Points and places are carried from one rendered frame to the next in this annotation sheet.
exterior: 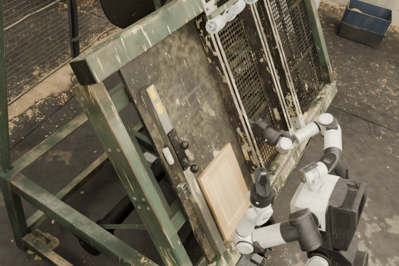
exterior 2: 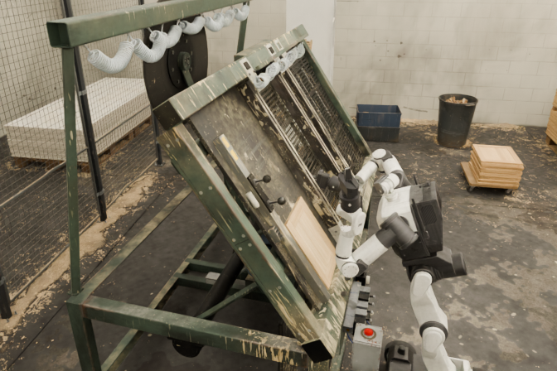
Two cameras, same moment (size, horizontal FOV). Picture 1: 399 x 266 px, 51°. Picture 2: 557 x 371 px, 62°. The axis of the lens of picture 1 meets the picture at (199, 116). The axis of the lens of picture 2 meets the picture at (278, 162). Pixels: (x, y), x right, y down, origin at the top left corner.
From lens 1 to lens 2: 75 cm
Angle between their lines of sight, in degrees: 19
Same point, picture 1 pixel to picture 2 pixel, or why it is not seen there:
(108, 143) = (199, 185)
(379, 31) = (394, 124)
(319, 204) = (402, 206)
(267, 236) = (367, 248)
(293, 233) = (389, 233)
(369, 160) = not seen: hidden behind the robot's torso
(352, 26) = (368, 127)
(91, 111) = (178, 156)
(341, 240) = (433, 238)
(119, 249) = (221, 330)
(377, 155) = not seen: hidden behind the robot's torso
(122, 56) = (195, 102)
